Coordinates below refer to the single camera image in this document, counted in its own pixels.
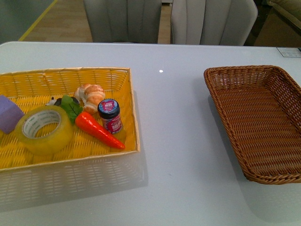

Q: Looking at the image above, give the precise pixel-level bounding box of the brown wicker basket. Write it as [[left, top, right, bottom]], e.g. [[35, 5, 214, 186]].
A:
[[204, 65, 301, 185]]

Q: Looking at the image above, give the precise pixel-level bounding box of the right grey upholstered chair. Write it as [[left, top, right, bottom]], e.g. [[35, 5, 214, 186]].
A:
[[171, 0, 258, 46]]

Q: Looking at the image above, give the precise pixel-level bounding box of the left grey upholstered chair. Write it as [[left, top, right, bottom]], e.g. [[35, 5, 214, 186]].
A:
[[83, 0, 162, 44]]

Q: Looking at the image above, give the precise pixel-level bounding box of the toy panda figure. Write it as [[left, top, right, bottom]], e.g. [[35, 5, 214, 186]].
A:
[[46, 97, 79, 106]]

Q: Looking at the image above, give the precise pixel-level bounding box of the orange toy carrot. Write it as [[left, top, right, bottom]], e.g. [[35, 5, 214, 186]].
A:
[[60, 95, 125, 149]]

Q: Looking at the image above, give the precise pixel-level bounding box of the purple foam cube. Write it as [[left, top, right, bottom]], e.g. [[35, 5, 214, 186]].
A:
[[0, 95, 24, 134]]

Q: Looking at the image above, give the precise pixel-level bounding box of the grey upholstered chair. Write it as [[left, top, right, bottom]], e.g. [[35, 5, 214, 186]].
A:
[[171, 0, 258, 46], [83, 0, 162, 44]]

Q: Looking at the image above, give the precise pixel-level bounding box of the small pink-labelled jar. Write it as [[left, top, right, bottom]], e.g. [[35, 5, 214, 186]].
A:
[[97, 98, 123, 134]]

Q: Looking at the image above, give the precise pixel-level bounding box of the toy croissant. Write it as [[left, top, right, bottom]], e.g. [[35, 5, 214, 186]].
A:
[[74, 83, 105, 115]]

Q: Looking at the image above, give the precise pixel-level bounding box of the white label sticker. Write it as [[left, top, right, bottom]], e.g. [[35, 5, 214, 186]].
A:
[[277, 47, 301, 58]]

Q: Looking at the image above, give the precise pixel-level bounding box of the yellow woven basket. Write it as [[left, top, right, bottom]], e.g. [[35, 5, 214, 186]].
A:
[[0, 67, 141, 175]]

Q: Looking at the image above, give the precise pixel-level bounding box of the yellow packing tape roll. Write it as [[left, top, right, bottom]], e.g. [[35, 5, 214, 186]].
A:
[[15, 105, 74, 156]]

